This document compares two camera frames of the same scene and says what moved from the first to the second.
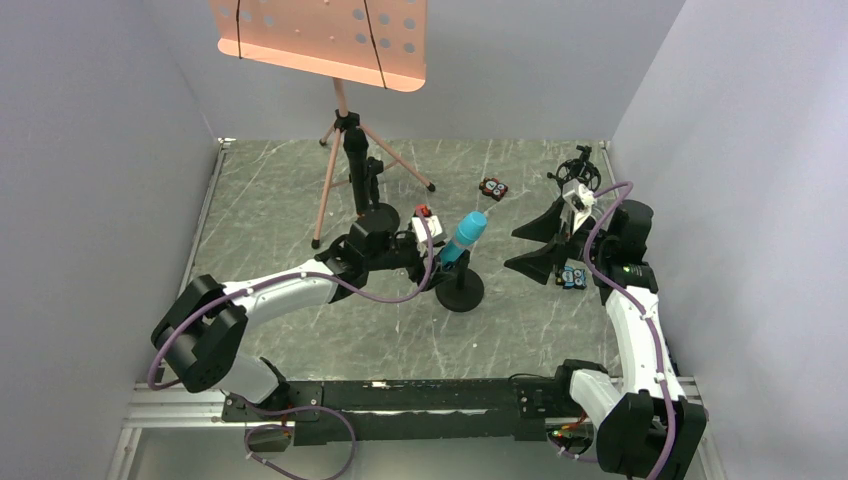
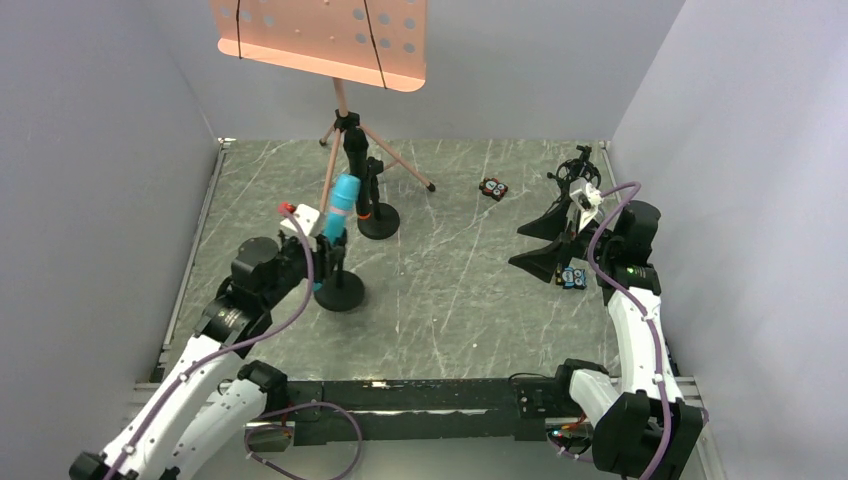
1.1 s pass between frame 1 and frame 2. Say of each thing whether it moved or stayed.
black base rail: stayed
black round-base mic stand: stayed
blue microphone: moved
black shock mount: stayed
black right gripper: stayed
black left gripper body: moved
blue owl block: stayed
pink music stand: stayed
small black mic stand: moved
